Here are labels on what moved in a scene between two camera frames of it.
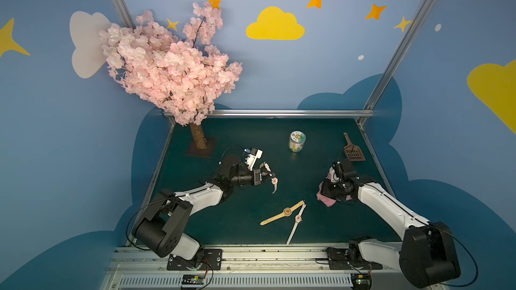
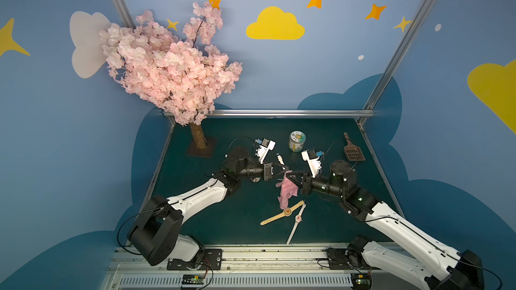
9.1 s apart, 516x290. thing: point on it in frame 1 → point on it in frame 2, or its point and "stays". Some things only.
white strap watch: [274, 180] → [280, 158]
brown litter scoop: [353, 152] stays
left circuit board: [193, 279] stays
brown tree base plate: [193, 150] stays
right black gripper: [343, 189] → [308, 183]
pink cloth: [328, 201] → [288, 189]
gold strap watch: [287, 211] stays
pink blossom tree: [183, 77] stays
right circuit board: [361, 281] stays
